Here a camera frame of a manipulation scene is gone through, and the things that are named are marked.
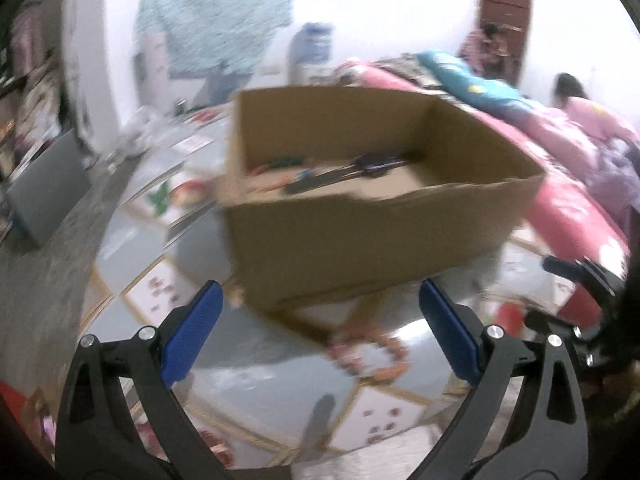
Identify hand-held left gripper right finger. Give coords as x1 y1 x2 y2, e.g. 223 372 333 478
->
419 279 590 480

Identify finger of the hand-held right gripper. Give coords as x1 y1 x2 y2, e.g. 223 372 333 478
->
542 255 631 311
522 309 601 361

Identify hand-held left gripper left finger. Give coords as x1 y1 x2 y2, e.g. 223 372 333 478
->
55 280 236 480

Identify orange bead bracelet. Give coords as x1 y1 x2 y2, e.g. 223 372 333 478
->
327 330 411 381

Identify brown cardboard box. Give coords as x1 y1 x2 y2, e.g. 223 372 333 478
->
216 85 548 316

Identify pink strap watch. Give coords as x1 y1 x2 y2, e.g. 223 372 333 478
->
282 152 408 196

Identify pink floral blanket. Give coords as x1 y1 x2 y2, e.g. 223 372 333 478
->
340 57 636 321

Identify lilac blanket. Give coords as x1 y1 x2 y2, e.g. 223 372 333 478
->
585 137 640 231

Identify white plastic bag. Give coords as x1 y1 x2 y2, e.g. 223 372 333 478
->
120 107 166 156

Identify teal patterned pillow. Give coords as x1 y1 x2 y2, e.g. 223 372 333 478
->
417 50 531 106

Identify brown wooden door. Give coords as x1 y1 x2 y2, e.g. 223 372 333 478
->
477 0 533 86

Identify blue water jug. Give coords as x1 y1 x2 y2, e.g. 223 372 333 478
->
287 22 333 83

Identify teal hanging cloth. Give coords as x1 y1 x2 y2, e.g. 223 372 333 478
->
136 0 293 78

